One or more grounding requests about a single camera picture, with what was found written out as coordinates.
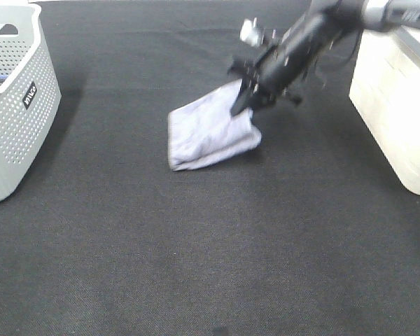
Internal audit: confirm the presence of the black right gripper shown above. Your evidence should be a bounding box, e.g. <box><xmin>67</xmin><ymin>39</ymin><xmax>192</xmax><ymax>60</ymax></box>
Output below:
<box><xmin>228</xmin><ymin>13</ymin><xmax>336</xmax><ymax>117</ymax></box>

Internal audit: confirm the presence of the lavender towel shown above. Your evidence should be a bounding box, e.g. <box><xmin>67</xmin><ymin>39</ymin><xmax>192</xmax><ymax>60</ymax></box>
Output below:
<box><xmin>167</xmin><ymin>80</ymin><xmax>262</xmax><ymax>171</ymax></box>

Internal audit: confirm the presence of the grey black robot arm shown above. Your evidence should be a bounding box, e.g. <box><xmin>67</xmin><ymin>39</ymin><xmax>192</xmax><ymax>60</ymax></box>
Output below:
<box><xmin>229</xmin><ymin>1</ymin><xmax>420</xmax><ymax>116</ymax></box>

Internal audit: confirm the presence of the white plastic storage bin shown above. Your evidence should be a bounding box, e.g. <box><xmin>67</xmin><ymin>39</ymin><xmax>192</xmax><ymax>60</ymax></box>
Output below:
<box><xmin>349</xmin><ymin>29</ymin><xmax>420</xmax><ymax>195</ymax></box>

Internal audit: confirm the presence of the black table mat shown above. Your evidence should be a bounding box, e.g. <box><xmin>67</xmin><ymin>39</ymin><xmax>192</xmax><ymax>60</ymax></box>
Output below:
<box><xmin>0</xmin><ymin>1</ymin><xmax>420</xmax><ymax>335</ymax></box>

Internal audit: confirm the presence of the grey perforated laundry basket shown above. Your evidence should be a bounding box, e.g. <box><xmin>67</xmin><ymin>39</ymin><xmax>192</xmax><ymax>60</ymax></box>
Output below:
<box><xmin>0</xmin><ymin>1</ymin><xmax>62</xmax><ymax>202</ymax></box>

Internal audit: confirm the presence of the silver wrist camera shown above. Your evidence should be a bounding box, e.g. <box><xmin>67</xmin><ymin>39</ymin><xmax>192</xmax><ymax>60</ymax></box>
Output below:
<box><xmin>239</xmin><ymin>18</ymin><xmax>265</xmax><ymax>48</ymax></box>

